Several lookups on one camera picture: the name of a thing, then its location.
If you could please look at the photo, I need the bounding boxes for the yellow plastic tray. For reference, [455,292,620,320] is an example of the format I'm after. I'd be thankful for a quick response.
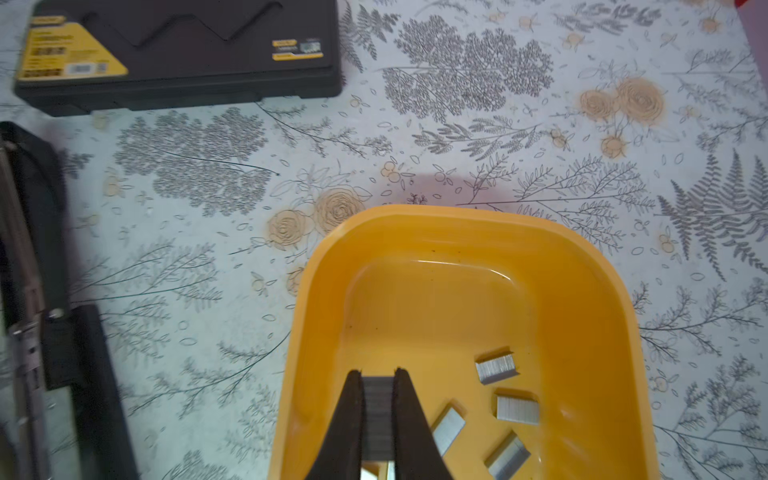
[268,205,660,479]

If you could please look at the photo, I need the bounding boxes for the black flat tool case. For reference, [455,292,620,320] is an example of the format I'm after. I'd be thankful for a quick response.
[14,1,342,117]

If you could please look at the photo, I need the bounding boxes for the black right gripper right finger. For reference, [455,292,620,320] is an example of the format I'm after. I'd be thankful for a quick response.
[392,368,452,480]

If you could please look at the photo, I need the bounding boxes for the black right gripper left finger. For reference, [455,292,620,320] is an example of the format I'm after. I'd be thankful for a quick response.
[305,370,364,480]

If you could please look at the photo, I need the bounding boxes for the silver staple strip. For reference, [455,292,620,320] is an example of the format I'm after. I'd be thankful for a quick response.
[485,432,530,480]
[475,353,518,385]
[496,395,540,425]
[362,377,395,462]
[432,405,466,456]

